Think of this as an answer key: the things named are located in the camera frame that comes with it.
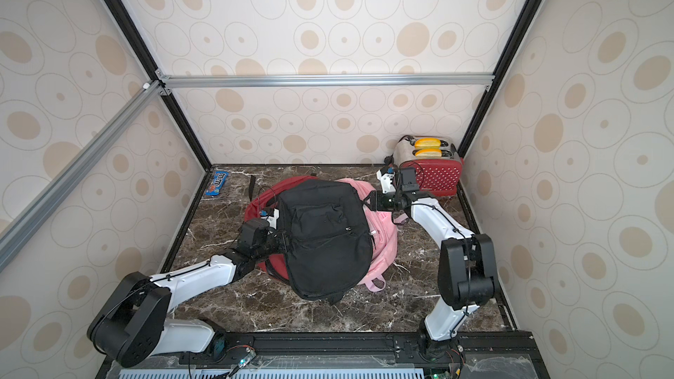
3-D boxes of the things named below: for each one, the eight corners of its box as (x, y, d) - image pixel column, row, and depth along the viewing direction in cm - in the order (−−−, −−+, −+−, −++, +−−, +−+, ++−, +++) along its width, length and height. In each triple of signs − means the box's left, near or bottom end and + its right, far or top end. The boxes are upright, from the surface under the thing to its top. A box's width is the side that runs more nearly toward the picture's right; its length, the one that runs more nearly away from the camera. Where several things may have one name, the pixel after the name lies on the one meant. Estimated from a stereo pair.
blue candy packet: (208, 195, 112) (206, 191, 111) (216, 174, 120) (214, 171, 118) (220, 195, 112) (218, 191, 111) (228, 174, 120) (226, 171, 118)
